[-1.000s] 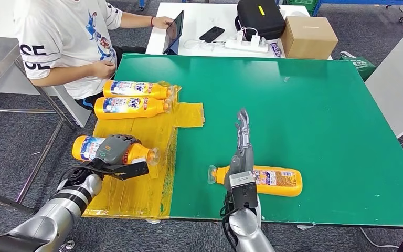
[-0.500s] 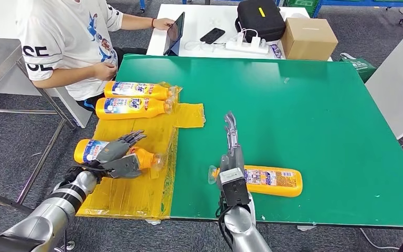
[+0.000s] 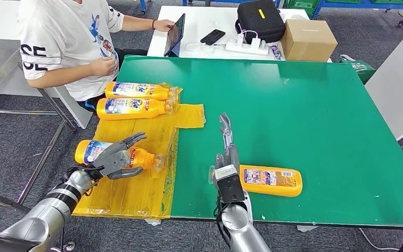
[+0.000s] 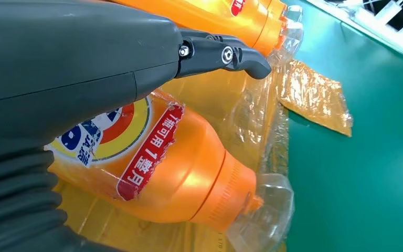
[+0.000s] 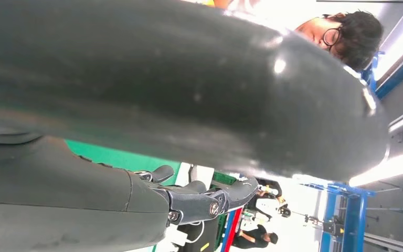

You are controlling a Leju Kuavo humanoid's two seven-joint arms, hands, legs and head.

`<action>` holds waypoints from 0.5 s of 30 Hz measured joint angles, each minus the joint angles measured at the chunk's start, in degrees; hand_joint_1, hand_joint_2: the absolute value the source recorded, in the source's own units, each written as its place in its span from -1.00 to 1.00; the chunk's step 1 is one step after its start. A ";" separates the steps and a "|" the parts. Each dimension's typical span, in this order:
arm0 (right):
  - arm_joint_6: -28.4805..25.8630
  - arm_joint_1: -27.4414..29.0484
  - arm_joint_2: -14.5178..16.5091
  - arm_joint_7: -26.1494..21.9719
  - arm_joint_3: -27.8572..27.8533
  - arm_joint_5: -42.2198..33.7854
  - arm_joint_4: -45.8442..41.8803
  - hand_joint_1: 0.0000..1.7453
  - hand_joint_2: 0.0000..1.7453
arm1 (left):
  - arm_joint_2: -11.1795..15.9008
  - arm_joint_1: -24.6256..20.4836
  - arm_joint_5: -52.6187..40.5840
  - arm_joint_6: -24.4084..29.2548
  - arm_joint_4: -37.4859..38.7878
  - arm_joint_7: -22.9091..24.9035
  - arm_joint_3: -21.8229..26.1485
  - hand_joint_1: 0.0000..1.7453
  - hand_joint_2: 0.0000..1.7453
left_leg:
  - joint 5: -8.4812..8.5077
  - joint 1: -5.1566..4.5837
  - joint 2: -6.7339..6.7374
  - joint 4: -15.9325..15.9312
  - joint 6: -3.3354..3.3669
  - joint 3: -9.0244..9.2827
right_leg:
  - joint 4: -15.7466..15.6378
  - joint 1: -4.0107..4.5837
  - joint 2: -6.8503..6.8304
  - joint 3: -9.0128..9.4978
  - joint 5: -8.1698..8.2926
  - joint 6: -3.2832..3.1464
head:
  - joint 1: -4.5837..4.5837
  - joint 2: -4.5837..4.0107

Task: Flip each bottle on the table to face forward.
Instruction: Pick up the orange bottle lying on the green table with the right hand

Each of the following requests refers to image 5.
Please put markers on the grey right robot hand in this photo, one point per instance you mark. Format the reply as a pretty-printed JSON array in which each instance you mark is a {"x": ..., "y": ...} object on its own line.
[{"x": 153, "y": 87}]

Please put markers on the green plastic crate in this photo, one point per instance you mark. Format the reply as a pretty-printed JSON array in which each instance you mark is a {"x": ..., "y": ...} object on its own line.
[{"x": 224, "y": 178}]

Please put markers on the person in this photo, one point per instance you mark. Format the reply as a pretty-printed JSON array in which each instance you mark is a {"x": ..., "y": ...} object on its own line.
[
  {"x": 358, "y": 38},
  {"x": 253, "y": 238},
  {"x": 271, "y": 189}
]

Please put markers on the black tripod stand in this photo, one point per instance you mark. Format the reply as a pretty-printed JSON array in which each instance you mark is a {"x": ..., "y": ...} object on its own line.
[{"x": 332, "y": 228}]

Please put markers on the blue metal rack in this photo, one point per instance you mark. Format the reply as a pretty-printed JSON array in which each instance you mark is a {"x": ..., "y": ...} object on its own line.
[
  {"x": 396, "y": 74},
  {"x": 352, "y": 222}
]

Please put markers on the white ceiling light strip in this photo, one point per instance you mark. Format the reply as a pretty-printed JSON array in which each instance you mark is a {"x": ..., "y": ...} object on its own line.
[{"x": 389, "y": 168}]

